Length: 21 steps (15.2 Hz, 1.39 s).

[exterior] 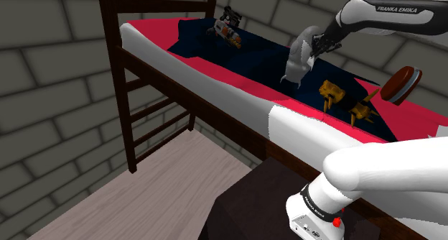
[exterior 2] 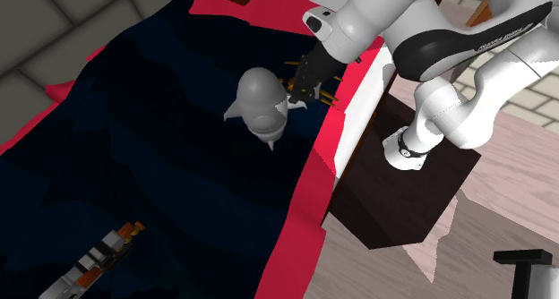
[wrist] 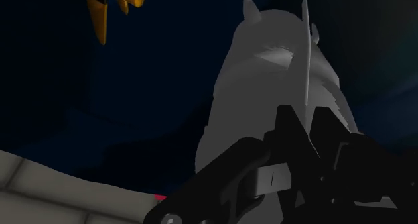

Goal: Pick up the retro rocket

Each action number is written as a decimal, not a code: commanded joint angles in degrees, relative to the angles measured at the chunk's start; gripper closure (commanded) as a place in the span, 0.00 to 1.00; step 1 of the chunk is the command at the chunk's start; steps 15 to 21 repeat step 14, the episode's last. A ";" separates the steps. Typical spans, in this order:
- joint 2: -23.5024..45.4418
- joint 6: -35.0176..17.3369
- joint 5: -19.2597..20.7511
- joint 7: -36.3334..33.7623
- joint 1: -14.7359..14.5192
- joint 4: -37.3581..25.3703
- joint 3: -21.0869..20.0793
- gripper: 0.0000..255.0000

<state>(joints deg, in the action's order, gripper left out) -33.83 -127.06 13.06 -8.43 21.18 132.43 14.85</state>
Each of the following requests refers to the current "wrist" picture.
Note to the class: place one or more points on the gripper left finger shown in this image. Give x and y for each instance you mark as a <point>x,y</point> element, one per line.
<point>235,171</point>

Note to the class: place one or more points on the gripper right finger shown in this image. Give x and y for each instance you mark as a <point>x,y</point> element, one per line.
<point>365,171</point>

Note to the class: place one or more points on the grey finned animal figure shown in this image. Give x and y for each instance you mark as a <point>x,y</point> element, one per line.
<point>258,95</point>

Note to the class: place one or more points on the small red object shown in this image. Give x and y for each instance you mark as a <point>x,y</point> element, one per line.
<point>160,197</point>

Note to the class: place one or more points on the dark blue sofa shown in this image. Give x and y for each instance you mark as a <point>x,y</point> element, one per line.
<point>140,95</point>

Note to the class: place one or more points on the yellow angular figure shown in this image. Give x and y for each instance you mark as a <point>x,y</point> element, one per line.
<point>99,17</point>

